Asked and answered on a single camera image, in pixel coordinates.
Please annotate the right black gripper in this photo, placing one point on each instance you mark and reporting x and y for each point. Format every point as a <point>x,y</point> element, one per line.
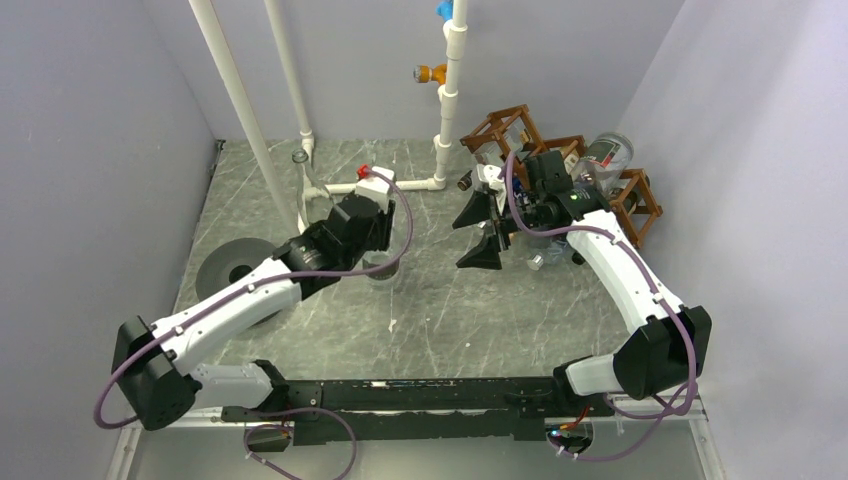
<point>485,255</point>

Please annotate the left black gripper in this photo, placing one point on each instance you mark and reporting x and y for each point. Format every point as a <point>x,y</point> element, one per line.
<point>384,221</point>

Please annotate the clear bottle red green label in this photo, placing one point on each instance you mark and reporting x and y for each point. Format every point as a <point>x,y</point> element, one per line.
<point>387,272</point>

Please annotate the clear bottle dark label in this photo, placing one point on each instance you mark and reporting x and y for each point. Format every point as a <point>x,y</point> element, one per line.
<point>603,161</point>

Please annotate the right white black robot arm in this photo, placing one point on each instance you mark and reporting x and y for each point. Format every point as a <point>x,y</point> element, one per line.
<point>667,341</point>

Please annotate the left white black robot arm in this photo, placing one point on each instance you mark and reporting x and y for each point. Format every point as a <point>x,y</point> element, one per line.
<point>155,365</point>

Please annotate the standing clear empty bottle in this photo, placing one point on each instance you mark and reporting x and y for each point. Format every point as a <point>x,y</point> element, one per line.
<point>314,201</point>

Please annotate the lower blue clear bottle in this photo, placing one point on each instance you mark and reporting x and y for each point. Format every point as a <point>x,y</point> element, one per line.
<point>548,255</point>

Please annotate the brown wooden wine rack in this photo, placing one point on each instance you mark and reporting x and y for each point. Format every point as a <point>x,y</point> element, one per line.
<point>512,129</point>

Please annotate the orange valve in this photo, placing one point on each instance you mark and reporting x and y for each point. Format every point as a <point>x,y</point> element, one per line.
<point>427,74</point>

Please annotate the blue valve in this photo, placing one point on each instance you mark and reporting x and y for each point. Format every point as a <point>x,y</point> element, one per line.
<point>444,10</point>

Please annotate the slanted white pvc pipe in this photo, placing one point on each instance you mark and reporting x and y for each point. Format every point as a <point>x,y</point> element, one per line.
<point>215,39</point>

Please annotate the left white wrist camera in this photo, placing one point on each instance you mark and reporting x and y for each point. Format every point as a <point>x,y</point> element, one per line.
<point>372,184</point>

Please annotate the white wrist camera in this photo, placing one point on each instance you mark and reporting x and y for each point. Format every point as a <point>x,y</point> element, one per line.
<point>372,184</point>
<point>487,178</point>

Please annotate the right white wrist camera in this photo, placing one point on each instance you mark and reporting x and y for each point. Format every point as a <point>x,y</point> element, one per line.
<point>487,178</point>

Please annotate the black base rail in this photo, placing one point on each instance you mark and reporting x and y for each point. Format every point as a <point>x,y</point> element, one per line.
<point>322,411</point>

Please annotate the white pvc pipe frame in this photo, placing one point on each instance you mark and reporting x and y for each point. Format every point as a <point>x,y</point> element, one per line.
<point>455,34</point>

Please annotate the aluminium frame rail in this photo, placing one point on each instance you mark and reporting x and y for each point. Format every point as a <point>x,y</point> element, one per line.
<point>638,440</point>

